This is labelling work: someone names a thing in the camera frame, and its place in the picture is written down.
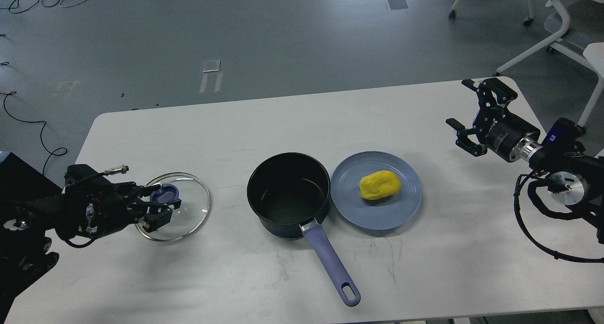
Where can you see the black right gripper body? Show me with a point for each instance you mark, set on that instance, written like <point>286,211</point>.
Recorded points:
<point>505,133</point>

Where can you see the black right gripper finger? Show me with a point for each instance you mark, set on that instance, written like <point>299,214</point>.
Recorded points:
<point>493,95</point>
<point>463,138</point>

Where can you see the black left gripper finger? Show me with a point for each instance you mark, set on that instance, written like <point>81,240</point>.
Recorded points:
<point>155,215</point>
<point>158,192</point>

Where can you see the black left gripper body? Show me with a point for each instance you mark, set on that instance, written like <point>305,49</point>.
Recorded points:
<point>108,208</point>

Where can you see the glass pot lid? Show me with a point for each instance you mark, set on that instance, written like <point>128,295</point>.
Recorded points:
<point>191,214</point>

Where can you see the yellow potato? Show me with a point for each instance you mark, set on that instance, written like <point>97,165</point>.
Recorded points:
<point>379,185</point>

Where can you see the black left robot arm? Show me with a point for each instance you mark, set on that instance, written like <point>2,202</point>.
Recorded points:
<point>25,246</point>

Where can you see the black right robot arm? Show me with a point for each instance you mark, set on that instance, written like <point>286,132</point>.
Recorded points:
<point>563,183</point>

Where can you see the black box at left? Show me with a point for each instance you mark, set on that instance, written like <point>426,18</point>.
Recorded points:
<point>19,181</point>

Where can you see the white office chair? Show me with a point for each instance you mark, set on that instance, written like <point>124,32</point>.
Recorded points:
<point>575,26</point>

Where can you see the blue plate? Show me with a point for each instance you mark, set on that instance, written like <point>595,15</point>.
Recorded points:
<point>382,214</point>

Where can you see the dark blue saucepan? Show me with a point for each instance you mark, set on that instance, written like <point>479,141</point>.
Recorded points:
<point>290,193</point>

